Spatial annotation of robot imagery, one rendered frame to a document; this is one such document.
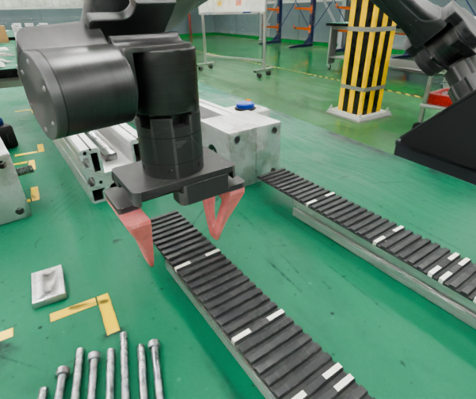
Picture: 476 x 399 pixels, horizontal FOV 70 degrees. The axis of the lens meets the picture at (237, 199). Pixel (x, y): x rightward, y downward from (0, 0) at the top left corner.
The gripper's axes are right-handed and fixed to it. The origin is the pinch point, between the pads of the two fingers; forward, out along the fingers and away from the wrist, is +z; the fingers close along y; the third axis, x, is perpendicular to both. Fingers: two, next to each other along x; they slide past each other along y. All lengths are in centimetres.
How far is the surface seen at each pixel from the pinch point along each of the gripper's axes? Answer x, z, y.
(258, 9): -460, -21, -365
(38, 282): -5.9, 2.4, 14.0
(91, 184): -21.8, 0.3, 4.3
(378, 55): -186, 19, -300
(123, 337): 5.9, 2.6, 9.0
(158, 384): 11.7, 2.5, 8.1
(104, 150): -27.1, -2.5, 0.3
